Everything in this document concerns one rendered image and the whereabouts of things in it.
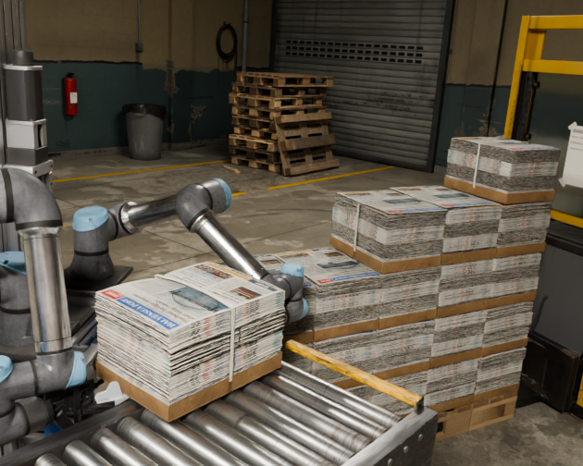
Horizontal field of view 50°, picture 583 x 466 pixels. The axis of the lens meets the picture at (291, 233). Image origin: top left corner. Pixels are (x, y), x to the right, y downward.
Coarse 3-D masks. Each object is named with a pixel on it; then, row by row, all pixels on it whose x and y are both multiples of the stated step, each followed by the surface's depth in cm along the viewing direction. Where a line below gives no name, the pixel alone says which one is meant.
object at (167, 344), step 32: (128, 288) 152; (160, 288) 154; (128, 320) 141; (160, 320) 137; (192, 320) 137; (128, 352) 145; (160, 352) 136; (192, 352) 139; (160, 384) 139; (192, 384) 142
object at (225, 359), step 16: (176, 288) 155; (192, 288) 156; (208, 304) 147; (224, 304) 148; (240, 304) 148; (224, 320) 144; (240, 320) 148; (224, 336) 146; (240, 336) 150; (224, 352) 147; (224, 368) 149
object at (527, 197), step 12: (444, 180) 286; (456, 180) 279; (468, 192) 273; (480, 192) 267; (492, 192) 261; (528, 192) 260; (540, 192) 263; (552, 192) 267; (504, 252) 263; (516, 252) 267; (528, 252) 270; (492, 300) 267; (504, 300) 271; (516, 300) 275; (528, 300) 279; (492, 348) 276; (504, 348) 280; (516, 348) 284; (516, 384) 292; (480, 396) 282; (492, 396) 286
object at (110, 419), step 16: (96, 416) 140; (112, 416) 141; (64, 432) 134; (80, 432) 134; (32, 448) 128; (48, 448) 128; (64, 448) 130; (0, 464) 123; (16, 464) 123; (32, 464) 125; (112, 464) 141
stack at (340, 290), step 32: (256, 256) 246; (288, 256) 249; (320, 256) 251; (320, 288) 222; (352, 288) 229; (384, 288) 237; (416, 288) 245; (448, 288) 254; (480, 288) 263; (320, 320) 226; (352, 320) 233; (448, 320) 258; (480, 320) 268; (288, 352) 223; (352, 352) 237; (384, 352) 245; (416, 352) 255; (448, 352) 263; (416, 384) 260; (448, 384) 269; (448, 416) 275
